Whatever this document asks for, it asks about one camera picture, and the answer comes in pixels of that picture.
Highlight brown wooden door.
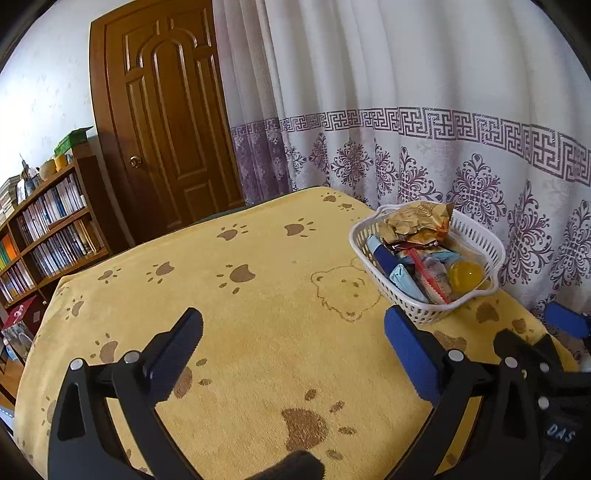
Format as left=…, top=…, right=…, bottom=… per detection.
left=89, top=0, right=245, bottom=232

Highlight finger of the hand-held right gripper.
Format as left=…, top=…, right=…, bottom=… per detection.
left=493, top=329, right=565, bottom=376
left=544, top=302, right=591, bottom=341

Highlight red-edged clear pastry packet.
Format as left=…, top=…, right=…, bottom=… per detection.
left=406, top=249, right=455, bottom=305

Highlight white purple patterned curtain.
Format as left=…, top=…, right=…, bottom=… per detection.
left=212, top=0, right=591, bottom=361

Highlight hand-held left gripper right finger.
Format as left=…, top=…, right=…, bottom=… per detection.
left=384, top=305, right=541, bottom=480

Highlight wooden bookshelf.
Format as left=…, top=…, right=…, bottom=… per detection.
left=0, top=154, right=134, bottom=315

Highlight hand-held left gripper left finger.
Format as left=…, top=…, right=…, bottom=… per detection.
left=47, top=307, right=205, bottom=480

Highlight yellow jelly cup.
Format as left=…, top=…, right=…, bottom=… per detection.
left=447, top=261, right=485, bottom=296

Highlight gold foil snack packet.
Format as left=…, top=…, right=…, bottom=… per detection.
left=379, top=203, right=455, bottom=245

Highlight green box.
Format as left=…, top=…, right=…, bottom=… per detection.
left=54, top=127, right=94, bottom=158

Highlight yellow paw-print blanket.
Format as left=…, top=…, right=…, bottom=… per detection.
left=14, top=186, right=580, bottom=480

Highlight rows of shelved books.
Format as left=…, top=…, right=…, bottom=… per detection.
left=0, top=173, right=105, bottom=303

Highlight light blue snack packet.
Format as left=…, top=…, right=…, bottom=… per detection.
left=389, top=263, right=430, bottom=304

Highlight small decorative figurine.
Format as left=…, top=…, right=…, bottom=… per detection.
left=18, top=154, right=40, bottom=190

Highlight white plastic basket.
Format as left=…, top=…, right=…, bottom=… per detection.
left=349, top=203, right=506, bottom=326

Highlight stack of books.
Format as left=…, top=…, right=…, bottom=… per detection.
left=0, top=178, right=19, bottom=222

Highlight red box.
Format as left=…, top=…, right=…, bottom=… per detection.
left=0, top=295, right=44, bottom=365

